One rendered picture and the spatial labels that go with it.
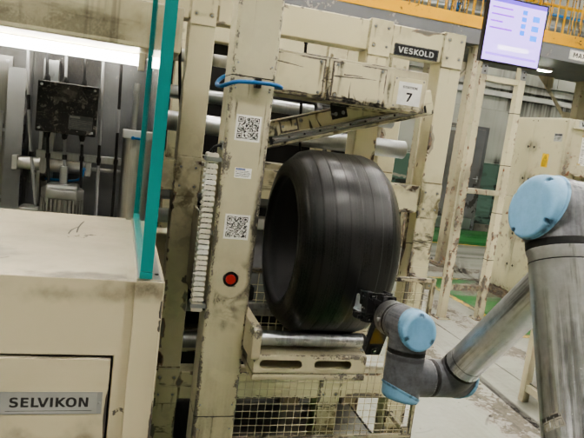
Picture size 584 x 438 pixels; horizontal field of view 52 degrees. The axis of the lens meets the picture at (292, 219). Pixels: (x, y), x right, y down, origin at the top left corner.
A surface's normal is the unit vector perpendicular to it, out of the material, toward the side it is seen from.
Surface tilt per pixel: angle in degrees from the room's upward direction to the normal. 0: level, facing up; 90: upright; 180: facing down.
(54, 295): 90
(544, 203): 79
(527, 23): 90
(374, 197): 50
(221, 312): 90
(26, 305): 90
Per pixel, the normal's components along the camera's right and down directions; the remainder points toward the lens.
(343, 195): 0.29, -0.47
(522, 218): -0.90, -0.26
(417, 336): 0.29, -0.04
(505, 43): 0.27, 0.17
